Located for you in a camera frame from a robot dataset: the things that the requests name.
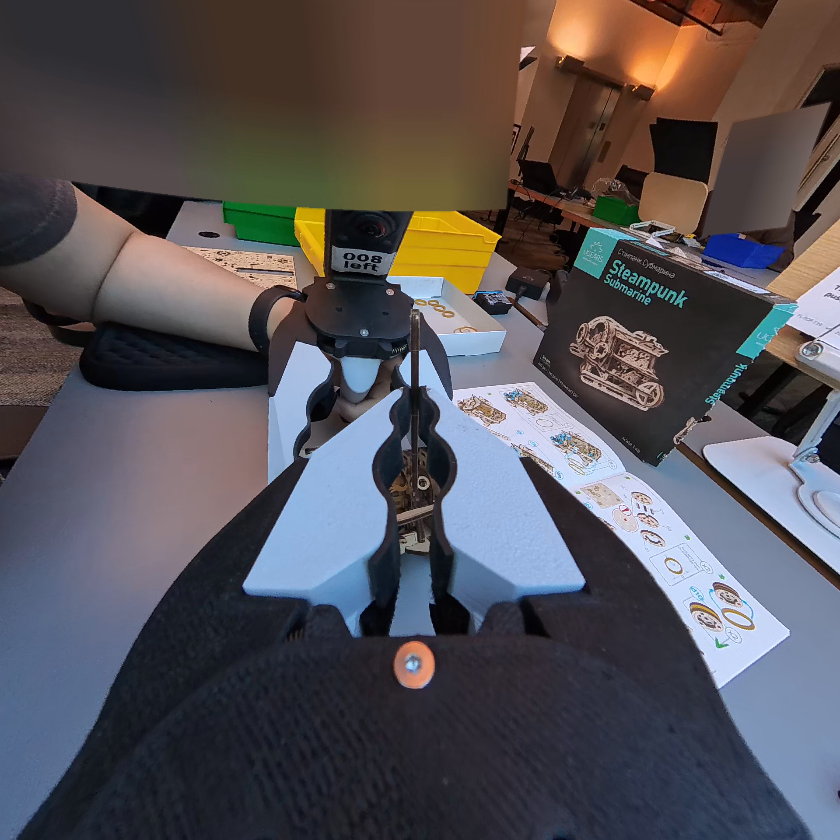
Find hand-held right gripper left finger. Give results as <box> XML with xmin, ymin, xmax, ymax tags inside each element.
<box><xmin>243</xmin><ymin>387</ymin><xmax>409</xmax><ymax>637</ymax></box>

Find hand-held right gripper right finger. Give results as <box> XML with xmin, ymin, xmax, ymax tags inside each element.
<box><xmin>420</xmin><ymin>386</ymin><xmax>586</xmax><ymax>636</ymax></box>

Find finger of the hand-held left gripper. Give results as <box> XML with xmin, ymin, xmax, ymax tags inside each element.
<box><xmin>267</xmin><ymin>314</ymin><xmax>337</xmax><ymax>481</ymax></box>
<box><xmin>420</xmin><ymin>320</ymin><xmax>455</xmax><ymax>403</ymax></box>

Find thin dark wooden rod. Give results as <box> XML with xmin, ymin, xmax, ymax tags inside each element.
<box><xmin>409</xmin><ymin>311</ymin><xmax>423</xmax><ymax>460</ymax></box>

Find wooden model assembly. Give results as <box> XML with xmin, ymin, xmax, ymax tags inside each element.
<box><xmin>387</xmin><ymin>446</ymin><xmax>442</xmax><ymax>553</ymax></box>

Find person's left forearm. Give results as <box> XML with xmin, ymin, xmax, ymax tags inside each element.
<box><xmin>66</xmin><ymin>182</ymin><xmax>293</xmax><ymax>355</ymax></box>

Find wooden parts sheet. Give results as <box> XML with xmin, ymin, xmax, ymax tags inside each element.
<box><xmin>182</xmin><ymin>245</ymin><xmax>298</xmax><ymax>291</ymax></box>

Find black model kit box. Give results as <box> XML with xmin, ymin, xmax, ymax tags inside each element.
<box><xmin>533</xmin><ymin>226</ymin><xmax>799</xmax><ymax>468</ymax></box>

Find white cardboard tray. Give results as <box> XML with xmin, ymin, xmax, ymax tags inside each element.
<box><xmin>392</xmin><ymin>276</ymin><xmax>508</xmax><ymax>359</ymax></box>

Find group of yellow rubber rings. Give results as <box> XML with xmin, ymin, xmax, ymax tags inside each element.
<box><xmin>412</xmin><ymin>297</ymin><xmax>479</xmax><ymax>333</ymax></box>

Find black wristband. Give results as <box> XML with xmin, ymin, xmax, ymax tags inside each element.
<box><xmin>248</xmin><ymin>284</ymin><xmax>304</xmax><ymax>355</ymax></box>

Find stacked yellow plastic bins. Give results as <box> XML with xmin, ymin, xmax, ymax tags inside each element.
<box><xmin>294</xmin><ymin>209</ymin><xmax>504</xmax><ymax>296</ymax></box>

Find black power adapter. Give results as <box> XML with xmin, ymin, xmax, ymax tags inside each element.
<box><xmin>504</xmin><ymin>265</ymin><xmax>552</xmax><ymax>303</ymax></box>

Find black padded wrist rest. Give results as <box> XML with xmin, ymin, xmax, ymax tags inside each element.
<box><xmin>79</xmin><ymin>323</ymin><xmax>271</xmax><ymax>392</ymax></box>

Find white instruction booklet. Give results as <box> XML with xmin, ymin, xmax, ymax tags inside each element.
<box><xmin>451</xmin><ymin>381</ymin><xmax>790</xmax><ymax>690</ymax></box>

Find small green plastic bin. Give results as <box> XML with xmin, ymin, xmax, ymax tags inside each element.
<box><xmin>592</xmin><ymin>195</ymin><xmax>642</xmax><ymax>228</ymax></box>

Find white desk stand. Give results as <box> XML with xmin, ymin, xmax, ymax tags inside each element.
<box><xmin>702</xmin><ymin>320</ymin><xmax>840</xmax><ymax>553</ymax></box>

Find beige chair back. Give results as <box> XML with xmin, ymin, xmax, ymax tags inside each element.
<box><xmin>638</xmin><ymin>171</ymin><xmax>711</xmax><ymax>236</ymax></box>

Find person's grey shirt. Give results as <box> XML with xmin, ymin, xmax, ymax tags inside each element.
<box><xmin>0</xmin><ymin>172</ymin><xmax>80</xmax><ymax>269</ymax></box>

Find blue plastic bin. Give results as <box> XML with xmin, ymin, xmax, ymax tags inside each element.
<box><xmin>701</xmin><ymin>232</ymin><xmax>786</xmax><ymax>270</ymax></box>

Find black board panel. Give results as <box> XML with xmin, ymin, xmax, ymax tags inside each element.
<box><xmin>648</xmin><ymin>117</ymin><xmax>720</xmax><ymax>186</ymax></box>

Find white board panel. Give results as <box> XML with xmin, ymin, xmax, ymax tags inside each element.
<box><xmin>704</xmin><ymin>101</ymin><xmax>832</xmax><ymax>238</ymax></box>

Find white paper sign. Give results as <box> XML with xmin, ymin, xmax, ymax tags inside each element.
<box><xmin>783</xmin><ymin>264</ymin><xmax>840</xmax><ymax>340</ymax></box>

